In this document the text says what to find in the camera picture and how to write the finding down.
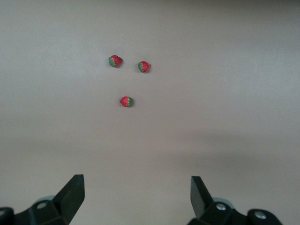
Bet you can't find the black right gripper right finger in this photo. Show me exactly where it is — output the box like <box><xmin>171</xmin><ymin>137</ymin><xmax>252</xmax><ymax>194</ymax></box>
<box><xmin>187</xmin><ymin>175</ymin><xmax>284</xmax><ymax>225</ymax></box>

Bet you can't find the red toy strawberry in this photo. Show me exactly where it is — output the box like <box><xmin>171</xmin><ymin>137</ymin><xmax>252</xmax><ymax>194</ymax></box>
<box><xmin>108</xmin><ymin>54</ymin><xmax>124</xmax><ymax>69</ymax></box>
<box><xmin>137</xmin><ymin>60</ymin><xmax>152</xmax><ymax>74</ymax></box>
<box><xmin>119</xmin><ymin>95</ymin><xmax>135</xmax><ymax>109</ymax></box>

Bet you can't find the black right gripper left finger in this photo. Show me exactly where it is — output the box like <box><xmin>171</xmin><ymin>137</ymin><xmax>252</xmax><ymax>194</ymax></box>
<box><xmin>0</xmin><ymin>174</ymin><xmax>85</xmax><ymax>225</ymax></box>

